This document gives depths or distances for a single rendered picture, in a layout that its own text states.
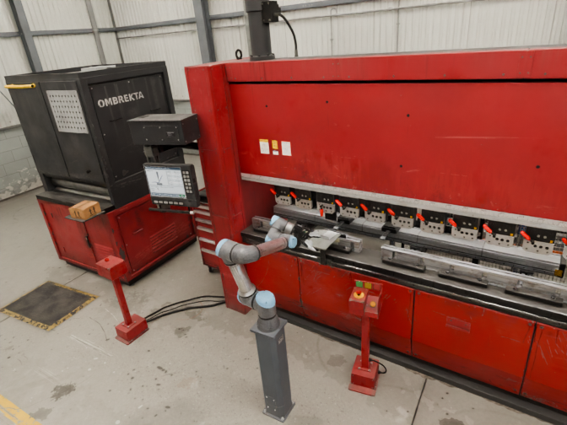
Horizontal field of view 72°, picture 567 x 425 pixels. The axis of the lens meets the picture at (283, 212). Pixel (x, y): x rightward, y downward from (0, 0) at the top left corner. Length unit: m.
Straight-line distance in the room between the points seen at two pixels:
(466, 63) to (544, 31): 4.24
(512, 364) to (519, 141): 1.46
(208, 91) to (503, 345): 2.70
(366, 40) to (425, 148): 4.59
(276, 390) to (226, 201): 1.53
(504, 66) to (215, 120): 1.96
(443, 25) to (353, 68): 4.17
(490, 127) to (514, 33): 4.21
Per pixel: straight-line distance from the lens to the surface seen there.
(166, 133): 3.20
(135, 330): 4.05
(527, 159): 2.55
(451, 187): 2.66
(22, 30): 9.36
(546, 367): 3.09
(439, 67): 2.50
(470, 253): 3.14
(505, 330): 2.96
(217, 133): 3.20
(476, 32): 6.69
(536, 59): 2.43
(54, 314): 4.83
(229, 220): 3.44
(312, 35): 7.44
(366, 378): 3.21
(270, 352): 2.67
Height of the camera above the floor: 2.48
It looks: 25 degrees down
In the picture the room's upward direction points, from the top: 5 degrees counter-clockwise
